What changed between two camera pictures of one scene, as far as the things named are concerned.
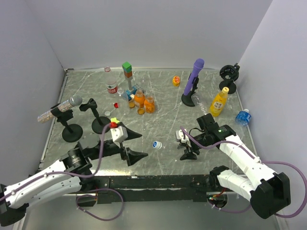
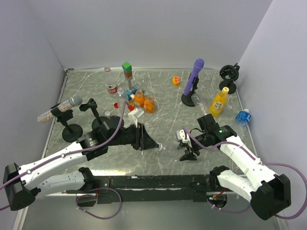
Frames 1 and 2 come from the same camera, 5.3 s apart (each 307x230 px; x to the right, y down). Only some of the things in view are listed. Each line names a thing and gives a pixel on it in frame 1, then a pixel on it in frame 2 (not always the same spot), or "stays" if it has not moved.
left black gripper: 132,156 → 143,141
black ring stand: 230,73 stays
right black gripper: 189,155 stays
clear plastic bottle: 198,100 stays
